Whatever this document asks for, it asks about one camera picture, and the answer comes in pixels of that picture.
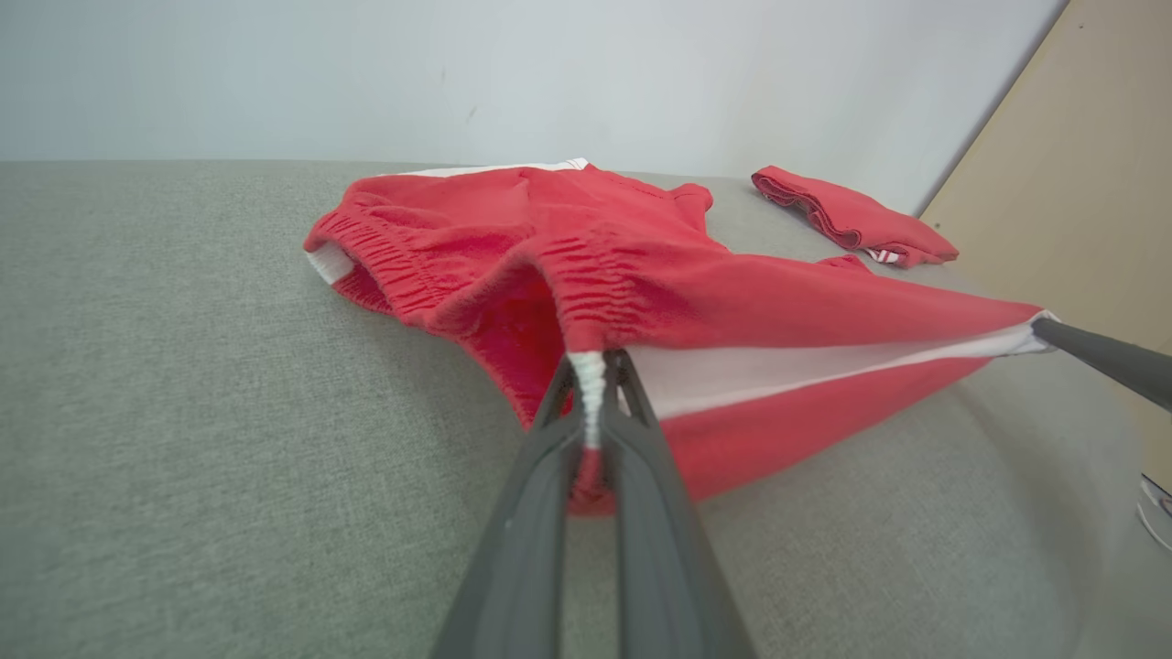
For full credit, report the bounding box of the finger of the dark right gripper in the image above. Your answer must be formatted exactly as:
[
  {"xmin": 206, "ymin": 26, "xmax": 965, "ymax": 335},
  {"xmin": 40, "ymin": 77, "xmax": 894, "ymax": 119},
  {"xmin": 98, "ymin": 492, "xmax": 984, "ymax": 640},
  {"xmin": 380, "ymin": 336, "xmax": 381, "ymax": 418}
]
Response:
[{"xmin": 1031, "ymin": 316, "xmax": 1172, "ymax": 414}]

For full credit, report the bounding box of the white rounded plastic object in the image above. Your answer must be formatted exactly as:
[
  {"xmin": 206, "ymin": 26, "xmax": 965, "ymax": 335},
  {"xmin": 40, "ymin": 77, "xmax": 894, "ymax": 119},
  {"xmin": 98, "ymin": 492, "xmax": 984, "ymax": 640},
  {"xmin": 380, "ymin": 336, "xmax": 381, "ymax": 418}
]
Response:
[{"xmin": 1138, "ymin": 473, "xmax": 1172, "ymax": 553}]

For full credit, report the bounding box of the red shorts white trim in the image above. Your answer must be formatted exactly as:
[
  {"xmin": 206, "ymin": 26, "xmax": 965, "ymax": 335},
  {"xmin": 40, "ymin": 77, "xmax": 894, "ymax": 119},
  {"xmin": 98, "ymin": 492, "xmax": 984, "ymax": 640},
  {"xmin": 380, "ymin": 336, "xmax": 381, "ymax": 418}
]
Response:
[{"xmin": 302, "ymin": 157, "xmax": 1059, "ymax": 515}]

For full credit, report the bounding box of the red white basketball jersey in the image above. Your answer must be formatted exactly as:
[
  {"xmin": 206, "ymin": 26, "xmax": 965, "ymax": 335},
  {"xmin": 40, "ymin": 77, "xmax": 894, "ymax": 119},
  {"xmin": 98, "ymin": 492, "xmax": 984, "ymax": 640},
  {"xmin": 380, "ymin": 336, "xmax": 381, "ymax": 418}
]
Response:
[{"xmin": 751, "ymin": 165, "xmax": 960, "ymax": 269}]

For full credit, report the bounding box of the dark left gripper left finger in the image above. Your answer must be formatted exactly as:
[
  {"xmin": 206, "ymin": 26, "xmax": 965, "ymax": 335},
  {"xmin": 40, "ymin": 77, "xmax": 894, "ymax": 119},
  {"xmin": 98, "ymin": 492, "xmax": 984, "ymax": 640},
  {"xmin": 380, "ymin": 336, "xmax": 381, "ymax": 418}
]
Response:
[{"xmin": 430, "ymin": 352, "xmax": 589, "ymax": 659}]

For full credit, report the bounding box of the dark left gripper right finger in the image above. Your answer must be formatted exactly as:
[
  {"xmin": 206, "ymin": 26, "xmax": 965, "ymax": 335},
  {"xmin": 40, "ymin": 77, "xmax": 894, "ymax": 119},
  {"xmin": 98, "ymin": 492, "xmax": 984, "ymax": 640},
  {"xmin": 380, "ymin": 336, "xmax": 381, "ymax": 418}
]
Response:
[{"xmin": 600, "ymin": 348, "xmax": 756, "ymax": 659}]

